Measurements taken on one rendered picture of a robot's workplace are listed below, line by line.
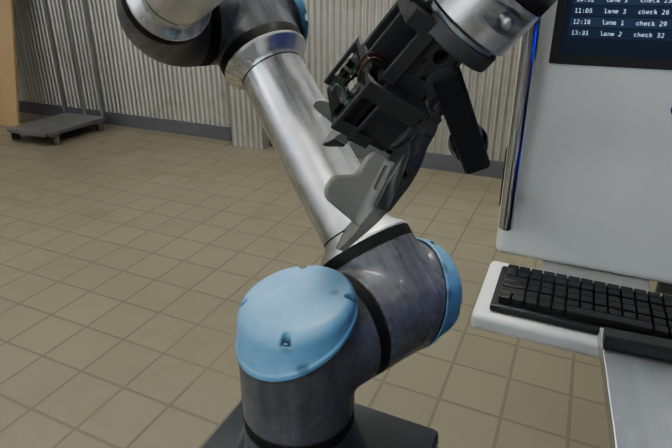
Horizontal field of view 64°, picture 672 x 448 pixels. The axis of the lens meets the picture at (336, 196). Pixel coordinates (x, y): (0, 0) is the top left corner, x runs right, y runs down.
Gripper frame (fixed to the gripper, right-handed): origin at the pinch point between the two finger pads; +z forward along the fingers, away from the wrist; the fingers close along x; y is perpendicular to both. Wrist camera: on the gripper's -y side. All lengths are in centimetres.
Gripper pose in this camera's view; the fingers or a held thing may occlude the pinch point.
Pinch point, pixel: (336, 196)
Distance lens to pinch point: 53.3
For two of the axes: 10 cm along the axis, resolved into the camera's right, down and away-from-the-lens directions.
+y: -8.1, -3.6, -4.7
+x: 1.0, 7.0, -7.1
